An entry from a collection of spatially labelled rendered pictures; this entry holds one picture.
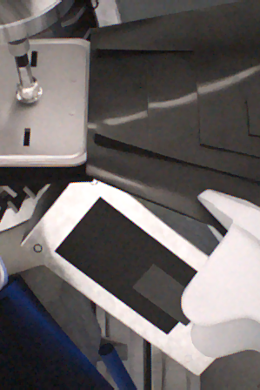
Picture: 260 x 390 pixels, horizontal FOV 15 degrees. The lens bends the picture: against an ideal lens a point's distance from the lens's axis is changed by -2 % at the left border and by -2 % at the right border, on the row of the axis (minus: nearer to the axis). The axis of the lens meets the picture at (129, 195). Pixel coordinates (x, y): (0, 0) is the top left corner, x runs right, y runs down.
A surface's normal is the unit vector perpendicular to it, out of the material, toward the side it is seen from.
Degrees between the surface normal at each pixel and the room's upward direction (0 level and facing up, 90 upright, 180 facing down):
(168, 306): 50
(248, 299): 6
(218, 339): 10
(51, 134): 8
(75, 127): 8
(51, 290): 43
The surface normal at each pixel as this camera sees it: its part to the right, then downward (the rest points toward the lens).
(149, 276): -0.04, 0.30
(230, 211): -0.36, -0.67
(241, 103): 0.04, -0.50
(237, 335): -0.21, -0.43
